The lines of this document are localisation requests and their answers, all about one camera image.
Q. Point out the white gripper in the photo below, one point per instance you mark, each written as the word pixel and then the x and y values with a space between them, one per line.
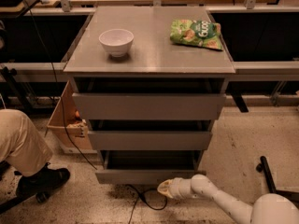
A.
pixel 178 188

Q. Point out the grey bottom drawer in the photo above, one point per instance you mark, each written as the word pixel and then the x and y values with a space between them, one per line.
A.
pixel 148 167

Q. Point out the grey drawer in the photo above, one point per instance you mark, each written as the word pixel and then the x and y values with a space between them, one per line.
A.
pixel 148 167
pixel 150 98
pixel 149 135

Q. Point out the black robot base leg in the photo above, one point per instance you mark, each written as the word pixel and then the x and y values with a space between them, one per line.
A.
pixel 263 167

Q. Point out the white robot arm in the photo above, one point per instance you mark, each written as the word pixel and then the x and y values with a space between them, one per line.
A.
pixel 270 208

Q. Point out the grey middle drawer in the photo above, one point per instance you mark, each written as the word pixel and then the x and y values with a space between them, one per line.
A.
pixel 149 135

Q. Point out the grey top drawer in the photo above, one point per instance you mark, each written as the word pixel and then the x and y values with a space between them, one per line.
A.
pixel 150 98

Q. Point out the cardboard box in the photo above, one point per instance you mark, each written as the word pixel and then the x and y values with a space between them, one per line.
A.
pixel 66 125

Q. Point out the black shoe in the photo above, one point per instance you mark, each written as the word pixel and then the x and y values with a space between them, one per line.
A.
pixel 44 180

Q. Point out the black chair base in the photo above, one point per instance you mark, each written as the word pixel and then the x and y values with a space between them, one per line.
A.
pixel 41 197

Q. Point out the beige trouser leg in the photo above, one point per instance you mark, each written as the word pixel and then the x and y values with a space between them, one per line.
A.
pixel 21 145

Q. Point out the white ceramic bowl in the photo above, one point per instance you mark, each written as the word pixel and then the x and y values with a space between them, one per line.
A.
pixel 116 42

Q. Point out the green chip bag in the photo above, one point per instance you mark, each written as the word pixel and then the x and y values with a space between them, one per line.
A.
pixel 201 34

